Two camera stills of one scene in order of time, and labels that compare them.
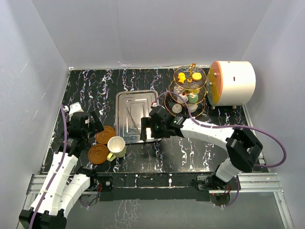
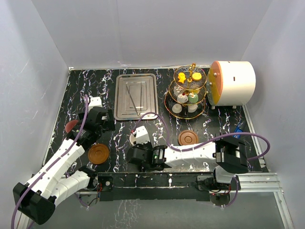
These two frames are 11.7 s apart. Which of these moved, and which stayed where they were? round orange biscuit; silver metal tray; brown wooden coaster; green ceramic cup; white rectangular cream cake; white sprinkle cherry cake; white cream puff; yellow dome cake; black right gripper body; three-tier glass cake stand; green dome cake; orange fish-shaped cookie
Moved: silver metal tray; green ceramic cup; black right gripper body; brown wooden coaster
Stayed: orange fish-shaped cookie; white rectangular cream cake; white sprinkle cherry cake; white cream puff; yellow dome cake; three-tier glass cake stand; green dome cake; round orange biscuit
